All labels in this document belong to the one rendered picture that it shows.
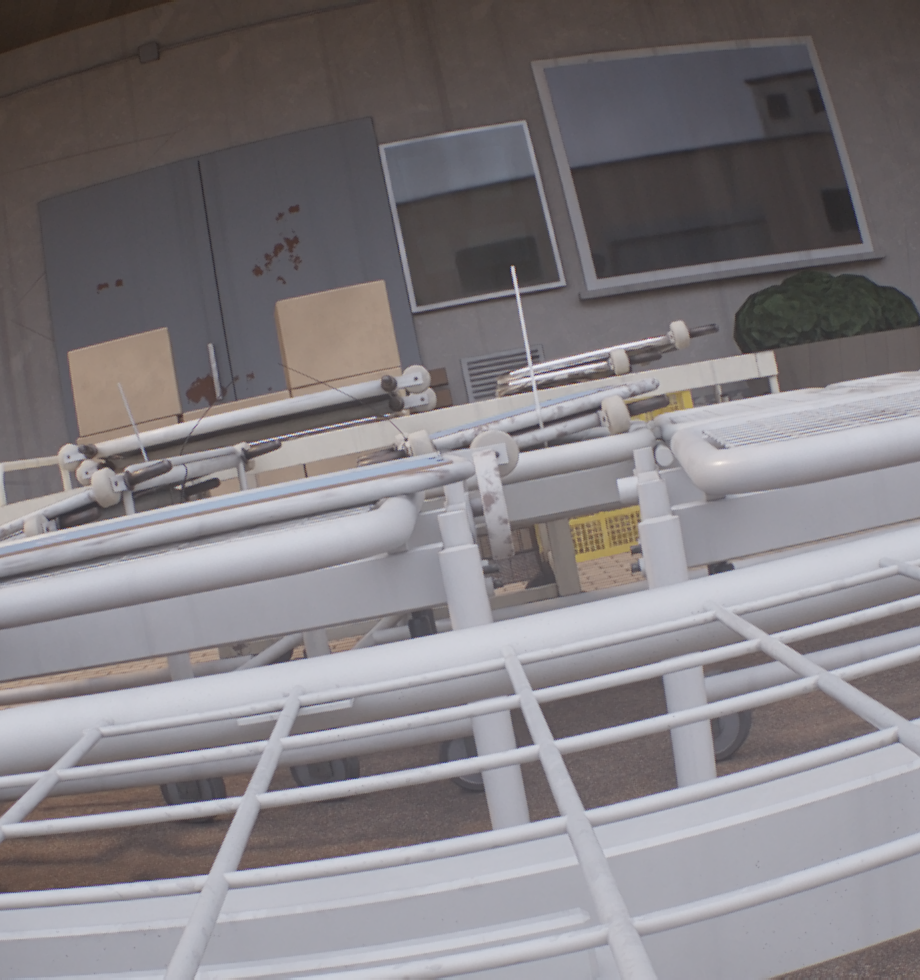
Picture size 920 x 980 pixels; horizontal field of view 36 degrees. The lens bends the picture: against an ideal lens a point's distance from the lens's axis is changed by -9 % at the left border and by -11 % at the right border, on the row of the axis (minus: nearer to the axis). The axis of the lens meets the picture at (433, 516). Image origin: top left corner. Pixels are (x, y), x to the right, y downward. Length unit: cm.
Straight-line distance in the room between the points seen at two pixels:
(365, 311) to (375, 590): 383
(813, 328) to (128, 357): 313
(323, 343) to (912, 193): 408
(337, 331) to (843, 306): 260
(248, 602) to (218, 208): 632
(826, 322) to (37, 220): 423
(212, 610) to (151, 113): 658
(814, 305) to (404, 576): 543
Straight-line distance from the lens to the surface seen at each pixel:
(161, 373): 535
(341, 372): 535
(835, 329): 683
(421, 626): 179
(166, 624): 160
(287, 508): 170
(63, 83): 825
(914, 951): 137
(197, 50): 811
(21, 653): 165
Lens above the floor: 57
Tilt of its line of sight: 3 degrees down
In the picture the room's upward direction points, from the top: 11 degrees counter-clockwise
